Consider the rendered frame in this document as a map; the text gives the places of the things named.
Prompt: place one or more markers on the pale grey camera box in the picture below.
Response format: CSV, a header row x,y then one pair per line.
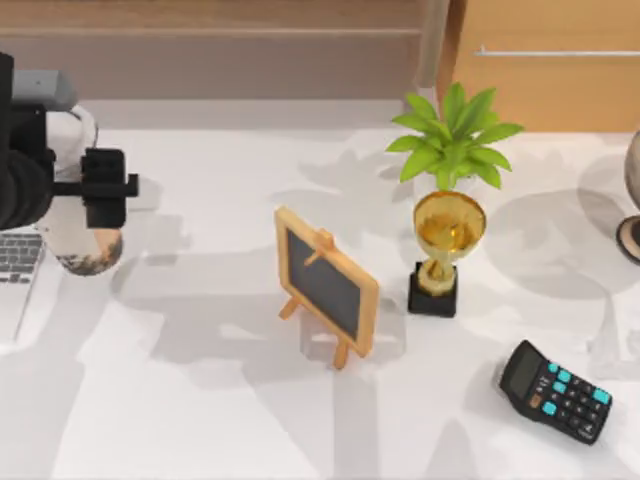
x,y
47,90

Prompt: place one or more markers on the black calculator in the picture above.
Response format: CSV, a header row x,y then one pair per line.
x,y
555,392

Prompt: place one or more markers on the green potted plant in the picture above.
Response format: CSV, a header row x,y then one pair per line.
x,y
452,135

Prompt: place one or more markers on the white cup with dark pattern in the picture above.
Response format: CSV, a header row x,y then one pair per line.
x,y
70,225

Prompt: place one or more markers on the silver laptop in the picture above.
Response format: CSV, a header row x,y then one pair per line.
x,y
17,260

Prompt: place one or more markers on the wooden cupboard door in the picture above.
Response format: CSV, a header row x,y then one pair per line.
x,y
550,95

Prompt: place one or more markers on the wooden open shelf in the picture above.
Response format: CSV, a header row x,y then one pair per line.
x,y
215,55

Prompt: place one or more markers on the wooden framed blackboard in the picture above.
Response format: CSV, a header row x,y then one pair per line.
x,y
322,280

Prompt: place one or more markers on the wooden cupboard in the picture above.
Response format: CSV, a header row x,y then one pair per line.
x,y
450,75

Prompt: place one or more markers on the gold trophy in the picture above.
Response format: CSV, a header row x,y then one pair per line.
x,y
447,230

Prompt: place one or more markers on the grey trophy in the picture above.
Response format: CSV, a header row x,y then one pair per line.
x,y
631,235

